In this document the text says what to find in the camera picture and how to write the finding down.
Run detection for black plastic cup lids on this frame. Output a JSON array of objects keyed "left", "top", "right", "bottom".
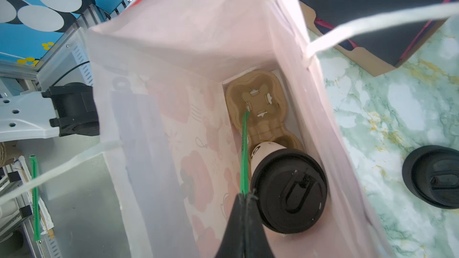
[{"left": 402, "top": 145, "right": 459, "bottom": 210}]

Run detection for green straw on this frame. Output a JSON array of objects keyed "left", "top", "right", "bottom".
[{"left": 240, "top": 111, "right": 250, "bottom": 195}]

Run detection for red white paper gift bag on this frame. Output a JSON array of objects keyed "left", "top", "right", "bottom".
[{"left": 0, "top": 0, "right": 459, "bottom": 258}]

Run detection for white paper coffee cup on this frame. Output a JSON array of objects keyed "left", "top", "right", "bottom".
[{"left": 251, "top": 142, "right": 328, "bottom": 234}]

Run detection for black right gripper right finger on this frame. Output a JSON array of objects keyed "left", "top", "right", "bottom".
[{"left": 245, "top": 193, "right": 274, "bottom": 258}]

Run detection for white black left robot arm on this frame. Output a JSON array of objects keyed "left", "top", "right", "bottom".
[{"left": 1, "top": 82, "right": 100, "bottom": 142}]

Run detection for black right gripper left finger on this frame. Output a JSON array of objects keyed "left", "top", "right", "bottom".
[{"left": 215, "top": 193, "right": 246, "bottom": 258}]

